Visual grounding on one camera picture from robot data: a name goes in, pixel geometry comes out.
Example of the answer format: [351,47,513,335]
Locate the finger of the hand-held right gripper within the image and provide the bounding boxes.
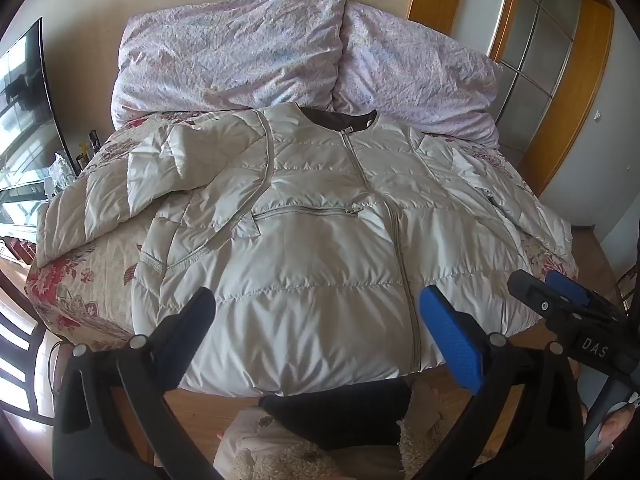
[545,271,601,308]
[507,270,568,318]

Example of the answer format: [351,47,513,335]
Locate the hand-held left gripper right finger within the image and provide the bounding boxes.
[419,285,586,480]

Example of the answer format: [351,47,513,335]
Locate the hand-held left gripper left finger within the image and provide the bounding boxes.
[52,286,226,480]

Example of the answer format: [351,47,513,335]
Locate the cream quilted down jacket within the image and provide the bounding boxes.
[37,101,573,397]

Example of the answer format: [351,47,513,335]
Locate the person's right hand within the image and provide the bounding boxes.
[592,400,640,461]

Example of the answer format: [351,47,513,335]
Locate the floral bedspread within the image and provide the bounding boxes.
[25,110,581,351]

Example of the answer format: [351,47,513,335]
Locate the person's dark trousers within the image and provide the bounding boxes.
[260,377,416,451]

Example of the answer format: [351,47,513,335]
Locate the cream fleece coat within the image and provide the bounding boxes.
[215,385,471,480]

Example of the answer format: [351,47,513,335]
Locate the dark wooden chair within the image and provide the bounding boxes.
[0,310,57,431]

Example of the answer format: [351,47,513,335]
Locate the crinkled plastic bag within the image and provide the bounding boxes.
[47,155,77,193]

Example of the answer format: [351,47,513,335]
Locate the glass television stand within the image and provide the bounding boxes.
[0,180,56,261]

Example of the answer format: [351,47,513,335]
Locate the pink crinkled pillow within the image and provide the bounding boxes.
[111,0,350,131]
[332,2,503,148]

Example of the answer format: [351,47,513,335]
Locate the flat screen television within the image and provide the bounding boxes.
[0,17,76,196]

